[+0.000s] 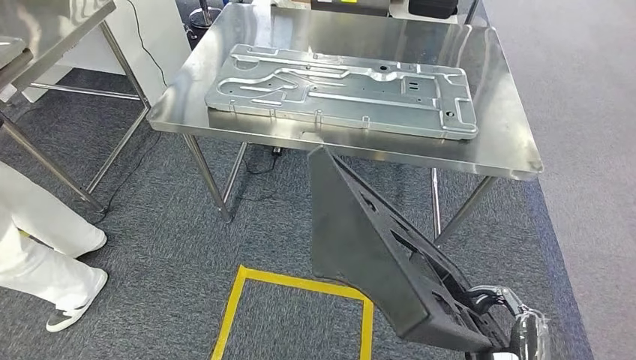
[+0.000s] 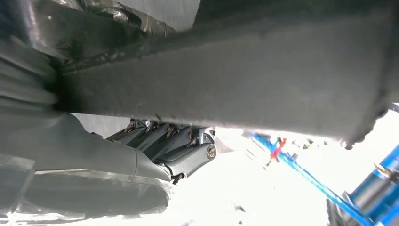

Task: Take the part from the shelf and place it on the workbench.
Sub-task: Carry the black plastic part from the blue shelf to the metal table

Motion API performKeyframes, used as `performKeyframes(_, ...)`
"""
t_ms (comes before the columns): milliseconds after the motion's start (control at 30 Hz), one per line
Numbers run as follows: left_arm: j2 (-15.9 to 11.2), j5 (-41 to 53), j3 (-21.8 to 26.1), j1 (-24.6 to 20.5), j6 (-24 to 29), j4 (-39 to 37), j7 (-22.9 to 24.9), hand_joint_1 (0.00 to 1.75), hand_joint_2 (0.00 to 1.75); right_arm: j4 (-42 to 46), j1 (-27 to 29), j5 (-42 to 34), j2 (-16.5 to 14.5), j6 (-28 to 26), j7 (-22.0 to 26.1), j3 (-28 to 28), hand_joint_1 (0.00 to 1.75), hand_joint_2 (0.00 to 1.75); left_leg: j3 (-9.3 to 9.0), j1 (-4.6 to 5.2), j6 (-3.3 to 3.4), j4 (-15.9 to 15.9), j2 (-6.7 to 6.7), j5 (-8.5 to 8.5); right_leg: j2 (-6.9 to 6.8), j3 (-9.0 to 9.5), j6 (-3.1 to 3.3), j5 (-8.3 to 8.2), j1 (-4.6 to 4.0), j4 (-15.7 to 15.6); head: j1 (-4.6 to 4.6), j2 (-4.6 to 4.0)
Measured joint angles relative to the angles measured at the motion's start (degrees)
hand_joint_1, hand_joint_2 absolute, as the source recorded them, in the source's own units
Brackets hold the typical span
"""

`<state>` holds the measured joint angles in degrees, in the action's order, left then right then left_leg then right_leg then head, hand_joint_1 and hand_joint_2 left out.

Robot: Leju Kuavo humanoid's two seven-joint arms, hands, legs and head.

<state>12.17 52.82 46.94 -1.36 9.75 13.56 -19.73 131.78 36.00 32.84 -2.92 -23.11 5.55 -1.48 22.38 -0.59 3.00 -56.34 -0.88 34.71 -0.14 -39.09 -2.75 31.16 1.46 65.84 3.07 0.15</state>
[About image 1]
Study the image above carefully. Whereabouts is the black plastic frame part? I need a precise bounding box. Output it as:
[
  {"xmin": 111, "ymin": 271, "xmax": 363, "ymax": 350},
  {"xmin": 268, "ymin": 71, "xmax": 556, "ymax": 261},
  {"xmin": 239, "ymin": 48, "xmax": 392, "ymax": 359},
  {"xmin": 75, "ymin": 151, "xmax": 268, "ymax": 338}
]
[{"xmin": 306, "ymin": 145, "xmax": 513, "ymax": 355}]

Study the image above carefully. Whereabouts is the grey metal fixture plate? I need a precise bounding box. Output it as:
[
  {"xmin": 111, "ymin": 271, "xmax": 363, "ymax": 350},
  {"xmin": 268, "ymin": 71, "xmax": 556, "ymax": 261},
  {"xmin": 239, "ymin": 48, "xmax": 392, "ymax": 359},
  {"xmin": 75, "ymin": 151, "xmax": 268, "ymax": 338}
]
[{"xmin": 204, "ymin": 43, "xmax": 479, "ymax": 141}]

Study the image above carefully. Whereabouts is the steel side table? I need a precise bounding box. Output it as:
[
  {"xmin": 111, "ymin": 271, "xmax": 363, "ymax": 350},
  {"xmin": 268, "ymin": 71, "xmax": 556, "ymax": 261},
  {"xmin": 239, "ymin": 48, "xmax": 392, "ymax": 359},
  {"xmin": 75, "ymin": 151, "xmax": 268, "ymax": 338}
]
[{"xmin": 0, "ymin": 0, "xmax": 152, "ymax": 212}]

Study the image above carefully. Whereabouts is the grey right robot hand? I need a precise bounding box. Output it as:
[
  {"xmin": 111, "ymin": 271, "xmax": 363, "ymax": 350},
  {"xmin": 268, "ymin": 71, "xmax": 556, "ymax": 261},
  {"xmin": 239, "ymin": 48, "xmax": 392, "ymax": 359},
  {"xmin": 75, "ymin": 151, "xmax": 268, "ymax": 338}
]
[{"xmin": 464, "ymin": 284, "xmax": 553, "ymax": 360}]

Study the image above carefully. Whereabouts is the chrome stanchion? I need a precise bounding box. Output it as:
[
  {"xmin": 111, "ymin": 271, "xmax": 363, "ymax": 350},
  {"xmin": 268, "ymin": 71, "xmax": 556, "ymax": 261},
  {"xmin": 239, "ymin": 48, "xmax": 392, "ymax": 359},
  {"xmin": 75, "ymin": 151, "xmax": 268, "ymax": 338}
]
[
  {"xmin": 464, "ymin": 0, "xmax": 483, "ymax": 26},
  {"xmin": 186, "ymin": 0, "xmax": 223, "ymax": 32}
]

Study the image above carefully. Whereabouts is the yellow floor tape square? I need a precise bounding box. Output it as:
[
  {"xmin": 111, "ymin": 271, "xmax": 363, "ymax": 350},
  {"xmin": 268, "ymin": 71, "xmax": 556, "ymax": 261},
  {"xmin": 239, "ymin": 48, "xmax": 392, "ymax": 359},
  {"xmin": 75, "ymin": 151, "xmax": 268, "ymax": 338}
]
[{"xmin": 211, "ymin": 264, "xmax": 374, "ymax": 360}]

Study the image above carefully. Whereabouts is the white table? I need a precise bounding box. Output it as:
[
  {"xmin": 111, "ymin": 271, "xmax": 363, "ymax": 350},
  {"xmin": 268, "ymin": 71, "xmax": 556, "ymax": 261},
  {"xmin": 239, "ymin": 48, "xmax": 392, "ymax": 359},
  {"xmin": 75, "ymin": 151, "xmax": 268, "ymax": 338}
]
[{"xmin": 250, "ymin": 0, "xmax": 473, "ymax": 26}]

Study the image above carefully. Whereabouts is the person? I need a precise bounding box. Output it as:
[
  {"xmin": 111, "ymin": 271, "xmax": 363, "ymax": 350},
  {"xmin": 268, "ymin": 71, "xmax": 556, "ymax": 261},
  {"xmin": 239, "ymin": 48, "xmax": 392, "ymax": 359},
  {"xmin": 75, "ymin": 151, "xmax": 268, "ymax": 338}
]
[{"xmin": 0, "ymin": 161, "xmax": 110, "ymax": 334}]

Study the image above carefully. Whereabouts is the white cabinet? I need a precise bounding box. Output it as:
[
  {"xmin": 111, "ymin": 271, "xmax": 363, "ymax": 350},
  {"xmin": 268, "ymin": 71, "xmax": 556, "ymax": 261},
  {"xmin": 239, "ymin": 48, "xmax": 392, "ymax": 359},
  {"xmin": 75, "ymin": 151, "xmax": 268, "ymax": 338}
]
[{"xmin": 22, "ymin": 0, "xmax": 192, "ymax": 105}]

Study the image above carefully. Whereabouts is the stainless steel workbench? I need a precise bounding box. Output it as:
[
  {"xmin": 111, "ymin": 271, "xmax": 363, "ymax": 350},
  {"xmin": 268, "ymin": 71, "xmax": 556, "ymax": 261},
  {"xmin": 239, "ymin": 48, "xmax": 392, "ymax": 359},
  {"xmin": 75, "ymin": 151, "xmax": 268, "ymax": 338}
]
[{"xmin": 147, "ymin": 2, "xmax": 544, "ymax": 250}]

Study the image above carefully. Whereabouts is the black power cable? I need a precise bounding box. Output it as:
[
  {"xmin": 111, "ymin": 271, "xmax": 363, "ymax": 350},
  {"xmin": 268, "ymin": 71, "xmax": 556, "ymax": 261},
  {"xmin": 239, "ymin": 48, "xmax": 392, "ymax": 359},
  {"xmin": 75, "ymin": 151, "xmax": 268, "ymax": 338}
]
[{"xmin": 126, "ymin": 0, "xmax": 170, "ymax": 89}]

